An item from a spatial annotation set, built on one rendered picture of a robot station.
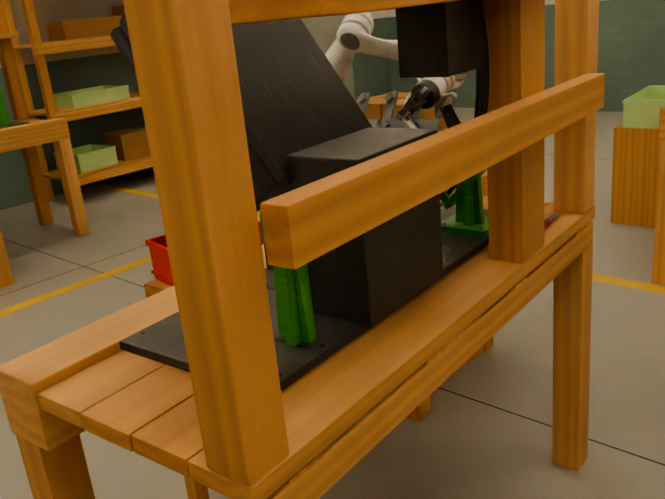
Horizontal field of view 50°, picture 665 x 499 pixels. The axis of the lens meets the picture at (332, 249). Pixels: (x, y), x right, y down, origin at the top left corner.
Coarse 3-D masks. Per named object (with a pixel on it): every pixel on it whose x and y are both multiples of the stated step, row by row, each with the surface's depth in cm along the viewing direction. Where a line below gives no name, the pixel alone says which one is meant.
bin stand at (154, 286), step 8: (152, 280) 210; (144, 288) 208; (152, 288) 206; (160, 288) 203; (192, 480) 227; (192, 488) 229; (200, 488) 230; (192, 496) 230; (200, 496) 230; (208, 496) 233
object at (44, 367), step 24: (264, 264) 184; (168, 288) 174; (120, 312) 163; (144, 312) 161; (168, 312) 160; (72, 336) 153; (96, 336) 151; (120, 336) 150; (24, 360) 143; (48, 360) 142; (72, 360) 141; (96, 360) 144; (0, 384) 142; (24, 384) 135; (48, 384) 136; (24, 408) 138; (24, 432) 142; (48, 432) 138; (72, 432) 142
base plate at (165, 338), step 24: (456, 240) 188; (480, 240) 186; (456, 264) 174; (144, 336) 149; (168, 336) 148; (336, 336) 140; (168, 360) 139; (288, 360) 132; (312, 360) 132; (288, 384) 127
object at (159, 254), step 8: (152, 240) 208; (160, 240) 210; (152, 248) 205; (160, 248) 201; (152, 256) 208; (160, 256) 203; (168, 256) 199; (152, 264) 210; (160, 264) 205; (168, 264) 201; (152, 272) 210; (160, 272) 207; (168, 272) 202; (160, 280) 208; (168, 280) 203
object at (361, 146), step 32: (384, 128) 161; (288, 160) 143; (320, 160) 138; (352, 160) 133; (384, 224) 142; (416, 224) 152; (320, 256) 146; (352, 256) 141; (384, 256) 144; (416, 256) 154; (320, 288) 149; (352, 288) 143; (384, 288) 145; (416, 288) 156; (352, 320) 146
